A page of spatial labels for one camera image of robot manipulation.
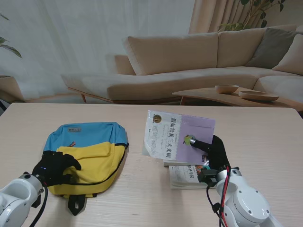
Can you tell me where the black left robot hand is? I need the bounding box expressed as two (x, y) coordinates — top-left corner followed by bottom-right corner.
(32, 152), (82, 187)

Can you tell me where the wide shallow wooden bowl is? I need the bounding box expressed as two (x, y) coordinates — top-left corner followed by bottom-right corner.
(238, 90), (280, 102)

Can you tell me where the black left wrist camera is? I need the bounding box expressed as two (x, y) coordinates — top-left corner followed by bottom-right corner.
(30, 195), (41, 209)

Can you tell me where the tall green leafy plant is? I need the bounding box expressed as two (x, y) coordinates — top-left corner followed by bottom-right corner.
(219, 0), (287, 33)

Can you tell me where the grey sofa cushion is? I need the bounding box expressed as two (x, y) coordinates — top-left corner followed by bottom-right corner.
(245, 27), (300, 70)

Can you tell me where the green plant with long leaves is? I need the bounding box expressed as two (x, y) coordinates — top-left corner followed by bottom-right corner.
(0, 14), (22, 59)

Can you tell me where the beige curtain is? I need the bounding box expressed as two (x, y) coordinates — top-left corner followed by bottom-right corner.
(188, 0), (303, 35)

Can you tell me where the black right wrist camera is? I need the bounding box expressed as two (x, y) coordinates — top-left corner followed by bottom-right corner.
(198, 169), (218, 187)

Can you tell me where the arm red black cable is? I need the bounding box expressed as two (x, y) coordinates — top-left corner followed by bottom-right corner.
(205, 166), (232, 227)
(30, 179), (49, 227)

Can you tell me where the left arm red black cable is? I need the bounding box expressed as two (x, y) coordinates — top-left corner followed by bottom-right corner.
(30, 179), (49, 227)

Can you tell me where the beige plant pot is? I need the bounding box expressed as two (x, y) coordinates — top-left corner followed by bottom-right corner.
(0, 75), (25, 103)

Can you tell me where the teal and white cover book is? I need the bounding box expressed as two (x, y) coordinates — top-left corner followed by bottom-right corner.
(169, 165), (217, 190)

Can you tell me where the right arm red black cable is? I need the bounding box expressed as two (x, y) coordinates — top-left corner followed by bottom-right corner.
(205, 166), (232, 227)

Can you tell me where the blue and yellow school bag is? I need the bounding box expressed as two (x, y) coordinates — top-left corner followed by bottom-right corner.
(42, 122), (130, 216)

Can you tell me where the purple and white cover book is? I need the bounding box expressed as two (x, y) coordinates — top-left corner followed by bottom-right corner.
(143, 110), (216, 165)

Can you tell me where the cream sofa cushion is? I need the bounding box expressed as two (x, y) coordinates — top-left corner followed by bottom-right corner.
(272, 34), (303, 76)

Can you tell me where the blue and white cover book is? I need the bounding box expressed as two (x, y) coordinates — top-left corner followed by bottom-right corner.
(163, 157), (209, 167)

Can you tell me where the white sheer curtain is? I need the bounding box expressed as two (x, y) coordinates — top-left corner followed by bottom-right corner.
(0, 0), (197, 100)

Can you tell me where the small deep wooden bowl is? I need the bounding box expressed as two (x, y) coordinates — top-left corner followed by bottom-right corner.
(214, 84), (240, 94)

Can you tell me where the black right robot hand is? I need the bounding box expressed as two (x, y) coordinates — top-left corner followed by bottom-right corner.
(190, 135), (231, 171)

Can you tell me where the wooden coffee table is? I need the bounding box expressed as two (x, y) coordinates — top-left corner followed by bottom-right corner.
(172, 87), (303, 112)

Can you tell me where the beige corner sofa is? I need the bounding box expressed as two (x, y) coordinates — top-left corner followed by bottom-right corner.
(61, 25), (303, 105)

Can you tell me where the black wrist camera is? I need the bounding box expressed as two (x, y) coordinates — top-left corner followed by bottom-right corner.
(30, 195), (41, 209)
(198, 169), (218, 187)

